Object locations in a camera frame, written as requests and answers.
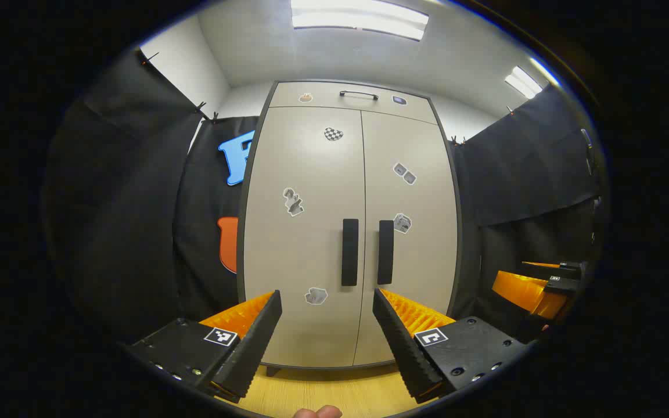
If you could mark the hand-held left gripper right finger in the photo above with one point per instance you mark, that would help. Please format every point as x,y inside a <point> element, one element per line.
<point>404,354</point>

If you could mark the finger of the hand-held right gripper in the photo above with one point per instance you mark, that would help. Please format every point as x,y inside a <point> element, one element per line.
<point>520,290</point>
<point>549,269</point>

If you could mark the small ceiling light panel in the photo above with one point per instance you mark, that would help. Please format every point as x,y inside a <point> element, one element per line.
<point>523,82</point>

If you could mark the long ceiling light panel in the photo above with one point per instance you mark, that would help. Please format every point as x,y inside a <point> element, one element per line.
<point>358,17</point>

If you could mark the black camera stand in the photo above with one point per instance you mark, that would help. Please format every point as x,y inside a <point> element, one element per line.
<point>589,145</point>

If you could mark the cabinet door with checkered sticker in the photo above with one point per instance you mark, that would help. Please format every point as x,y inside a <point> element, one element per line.
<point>299,261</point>

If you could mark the cabinet door with grey stickers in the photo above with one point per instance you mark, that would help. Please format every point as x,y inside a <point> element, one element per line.
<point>421,278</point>

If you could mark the beige double-door shoe cabinet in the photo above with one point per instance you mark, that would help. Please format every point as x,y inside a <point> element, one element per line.
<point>323,96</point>

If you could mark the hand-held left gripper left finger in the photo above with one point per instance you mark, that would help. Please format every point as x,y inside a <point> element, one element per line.
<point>253,348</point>

